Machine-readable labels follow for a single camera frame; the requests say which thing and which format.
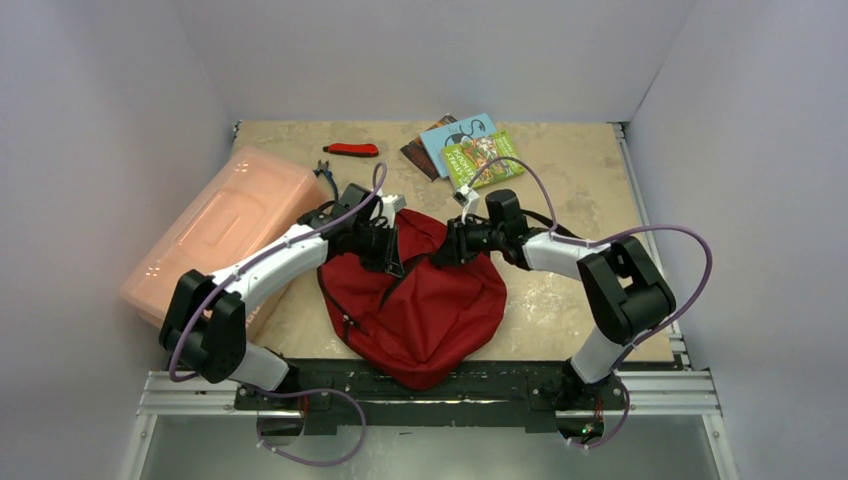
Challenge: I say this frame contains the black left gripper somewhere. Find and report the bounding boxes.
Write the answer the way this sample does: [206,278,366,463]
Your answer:
[350,221,404,278]

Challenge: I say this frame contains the red student backpack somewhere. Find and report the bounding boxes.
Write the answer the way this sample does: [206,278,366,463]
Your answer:
[316,209,508,390]

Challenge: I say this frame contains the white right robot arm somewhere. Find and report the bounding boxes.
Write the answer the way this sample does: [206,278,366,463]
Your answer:
[433,186,677,407]

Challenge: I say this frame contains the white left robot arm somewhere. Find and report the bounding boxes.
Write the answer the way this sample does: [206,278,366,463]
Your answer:
[159,184,406,409]

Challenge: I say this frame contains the green illustrated book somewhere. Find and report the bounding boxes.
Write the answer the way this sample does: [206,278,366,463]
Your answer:
[441,130,525,189]

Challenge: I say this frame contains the red utility knife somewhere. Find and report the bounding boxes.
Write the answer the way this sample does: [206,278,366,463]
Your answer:
[322,143,380,158]

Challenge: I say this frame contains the dark brown book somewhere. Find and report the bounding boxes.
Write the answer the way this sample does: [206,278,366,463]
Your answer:
[400,113,457,181]

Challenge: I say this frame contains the light blue book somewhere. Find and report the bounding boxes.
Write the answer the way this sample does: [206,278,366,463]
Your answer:
[420,113,497,179]

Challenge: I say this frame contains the pink translucent plastic storage box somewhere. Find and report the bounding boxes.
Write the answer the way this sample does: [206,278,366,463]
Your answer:
[121,146,329,327]

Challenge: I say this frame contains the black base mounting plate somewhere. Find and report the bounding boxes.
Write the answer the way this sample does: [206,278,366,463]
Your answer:
[165,356,690,437]

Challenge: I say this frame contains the blue handled pliers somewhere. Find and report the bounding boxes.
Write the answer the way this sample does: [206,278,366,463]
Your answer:
[313,160,340,201]

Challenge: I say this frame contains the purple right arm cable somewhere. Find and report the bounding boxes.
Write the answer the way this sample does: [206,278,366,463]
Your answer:
[463,156,715,451]

